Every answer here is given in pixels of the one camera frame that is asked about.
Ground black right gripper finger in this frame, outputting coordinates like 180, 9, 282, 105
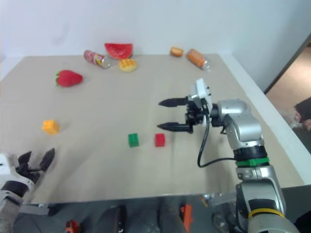
157, 122, 192, 134
158, 97, 189, 108

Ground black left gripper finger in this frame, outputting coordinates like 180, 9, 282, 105
18, 150, 33, 166
38, 148, 56, 172

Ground red soda can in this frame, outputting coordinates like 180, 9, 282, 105
83, 50, 111, 69

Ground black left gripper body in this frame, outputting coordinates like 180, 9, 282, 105
15, 157, 42, 184

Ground metal table bracket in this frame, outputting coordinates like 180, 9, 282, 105
201, 192, 238, 208

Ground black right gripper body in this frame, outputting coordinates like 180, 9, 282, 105
184, 96, 210, 135

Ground yellow toy pineapple bun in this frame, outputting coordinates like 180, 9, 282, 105
118, 58, 138, 73

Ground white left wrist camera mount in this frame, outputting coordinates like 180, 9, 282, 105
0, 152, 37, 192

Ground red toy watermelon slice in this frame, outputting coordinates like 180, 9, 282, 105
104, 43, 134, 60

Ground small brown toy bread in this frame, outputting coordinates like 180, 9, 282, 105
170, 47, 184, 58

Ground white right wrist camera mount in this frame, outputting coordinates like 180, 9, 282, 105
190, 78, 214, 110

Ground red cube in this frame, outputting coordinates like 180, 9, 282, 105
155, 133, 166, 148

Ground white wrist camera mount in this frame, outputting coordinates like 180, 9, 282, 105
190, 78, 214, 110
0, 152, 37, 192

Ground dark brown background object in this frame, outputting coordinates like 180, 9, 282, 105
294, 96, 311, 133

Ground orange and black tool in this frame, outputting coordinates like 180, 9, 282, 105
65, 219, 81, 233

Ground yellow cube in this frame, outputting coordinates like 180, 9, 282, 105
42, 119, 60, 135

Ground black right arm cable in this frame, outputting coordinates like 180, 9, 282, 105
197, 103, 237, 168

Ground green cube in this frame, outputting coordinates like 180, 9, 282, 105
128, 133, 140, 148

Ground orange clamp under table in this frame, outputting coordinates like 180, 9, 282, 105
179, 204, 194, 233

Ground red toy strawberry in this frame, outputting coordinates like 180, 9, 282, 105
54, 69, 84, 88

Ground orange soda can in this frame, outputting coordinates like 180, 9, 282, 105
186, 49, 211, 71

